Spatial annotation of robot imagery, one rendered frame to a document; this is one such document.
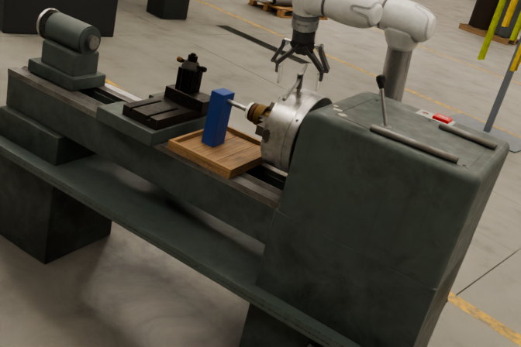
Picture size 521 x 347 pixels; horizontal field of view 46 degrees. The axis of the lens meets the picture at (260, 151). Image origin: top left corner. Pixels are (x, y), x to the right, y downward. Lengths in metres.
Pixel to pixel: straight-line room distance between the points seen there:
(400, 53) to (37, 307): 1.88
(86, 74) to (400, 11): 1.42
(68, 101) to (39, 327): 0.96
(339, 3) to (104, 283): 1.83
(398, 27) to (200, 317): 1.58
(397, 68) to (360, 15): 0.67
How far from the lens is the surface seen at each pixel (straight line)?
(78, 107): 2.74
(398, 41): 2.44
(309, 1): 1.94
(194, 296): 3.10
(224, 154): 2.43
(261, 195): 2.23
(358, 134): 1.94
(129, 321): 2.89
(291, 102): 2.17
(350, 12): 1.89
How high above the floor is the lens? 1.86
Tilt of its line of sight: 23 degrees down
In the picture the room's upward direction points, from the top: 14 degrees clockwise
